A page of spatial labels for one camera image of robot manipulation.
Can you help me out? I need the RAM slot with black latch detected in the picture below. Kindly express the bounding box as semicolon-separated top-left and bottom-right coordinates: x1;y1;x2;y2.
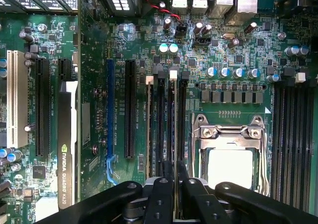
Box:
153;65;166;177
271;81;284;200
282;67;296;206
306;76;318;216
177;71;189;163

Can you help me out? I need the red and black wire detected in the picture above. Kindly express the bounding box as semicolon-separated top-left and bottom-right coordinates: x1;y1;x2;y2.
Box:
140;0;184;25

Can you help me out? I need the CPU socket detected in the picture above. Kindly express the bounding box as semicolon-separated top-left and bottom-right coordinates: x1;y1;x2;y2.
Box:
190;113;272;197

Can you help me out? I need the black pin header connector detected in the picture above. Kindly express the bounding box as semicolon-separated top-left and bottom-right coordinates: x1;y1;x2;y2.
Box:
193;36;212;49

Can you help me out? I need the silver socket cover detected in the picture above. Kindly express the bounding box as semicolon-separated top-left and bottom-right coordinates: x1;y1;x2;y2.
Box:
198;124;264;192

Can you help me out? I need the RAM slot with white latch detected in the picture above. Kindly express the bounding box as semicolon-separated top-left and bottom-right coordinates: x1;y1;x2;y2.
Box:
145;75;155;179
294;72;308;211

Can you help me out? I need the black fan connector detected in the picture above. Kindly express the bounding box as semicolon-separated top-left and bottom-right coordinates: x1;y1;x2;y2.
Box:
175;22;188;38

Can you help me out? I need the black square chip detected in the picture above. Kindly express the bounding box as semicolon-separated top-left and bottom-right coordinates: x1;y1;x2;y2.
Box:
32;165;47;180

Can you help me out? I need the long black expansion slot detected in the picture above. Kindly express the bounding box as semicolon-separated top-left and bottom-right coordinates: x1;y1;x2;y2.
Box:
124;59;137;159
34;57;51;157

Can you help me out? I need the green PC motherboard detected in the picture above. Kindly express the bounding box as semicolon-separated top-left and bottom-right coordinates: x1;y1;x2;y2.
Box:
0;0;318;224

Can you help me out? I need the white PCI expansion slot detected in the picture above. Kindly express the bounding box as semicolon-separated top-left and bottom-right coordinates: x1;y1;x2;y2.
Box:
6;50;29;149

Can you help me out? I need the blue expansion slot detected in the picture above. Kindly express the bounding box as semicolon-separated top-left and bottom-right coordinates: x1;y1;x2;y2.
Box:
106;59;119;186

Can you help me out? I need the metal locking lever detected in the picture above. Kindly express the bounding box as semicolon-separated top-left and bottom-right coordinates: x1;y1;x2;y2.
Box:
191;113;196;178
260;129;271;197

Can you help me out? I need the silver CPU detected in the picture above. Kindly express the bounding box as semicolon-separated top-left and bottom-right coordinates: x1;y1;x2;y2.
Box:
207;149;254;192

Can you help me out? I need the metal USB port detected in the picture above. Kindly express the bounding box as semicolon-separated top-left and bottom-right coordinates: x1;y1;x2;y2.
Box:
191;0;210;15
168;0;189;15

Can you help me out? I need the RAM memory stick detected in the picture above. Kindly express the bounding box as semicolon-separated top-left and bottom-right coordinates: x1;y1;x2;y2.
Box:
165;69;178;163

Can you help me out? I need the NVIDIA Quadro graphics card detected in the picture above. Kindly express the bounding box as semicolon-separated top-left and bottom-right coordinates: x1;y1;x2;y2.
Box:
57;0;110;211

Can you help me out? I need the short black expansion slot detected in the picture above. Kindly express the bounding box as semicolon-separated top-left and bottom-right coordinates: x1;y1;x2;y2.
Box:
58;58;74;82

